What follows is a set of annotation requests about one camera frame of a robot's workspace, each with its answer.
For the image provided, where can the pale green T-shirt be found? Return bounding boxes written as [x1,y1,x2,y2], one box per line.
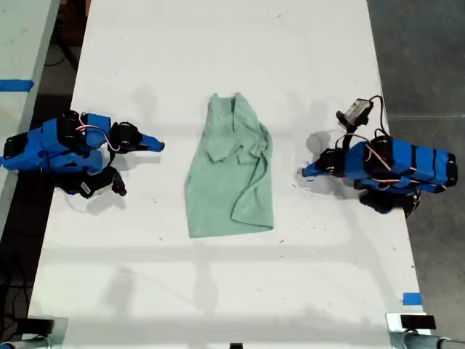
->
[184,92,275,240]

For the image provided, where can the long blue tape strip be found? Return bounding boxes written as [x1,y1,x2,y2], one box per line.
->
[0,79,35,93]

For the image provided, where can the white side table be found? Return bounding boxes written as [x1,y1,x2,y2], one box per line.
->
[0,0,62,236]

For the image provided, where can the small blue tape piece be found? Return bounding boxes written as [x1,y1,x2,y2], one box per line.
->
[402,292,424,307]

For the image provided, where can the small black box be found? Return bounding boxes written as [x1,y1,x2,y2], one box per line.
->
[17,318,55,334]
[400,315,437,330]

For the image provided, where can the grey metal pole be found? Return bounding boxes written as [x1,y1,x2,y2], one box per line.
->
[390,329,465,349]

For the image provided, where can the red and white wire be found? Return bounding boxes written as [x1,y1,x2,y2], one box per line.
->
[364,140,419,190]
[78,112,121,153]

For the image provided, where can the black camera box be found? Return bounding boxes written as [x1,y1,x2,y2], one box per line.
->
[336,97,375,129]
[76,167,128,200]

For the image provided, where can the black camera cable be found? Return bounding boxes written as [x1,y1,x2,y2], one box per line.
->
[368,95,387,138]

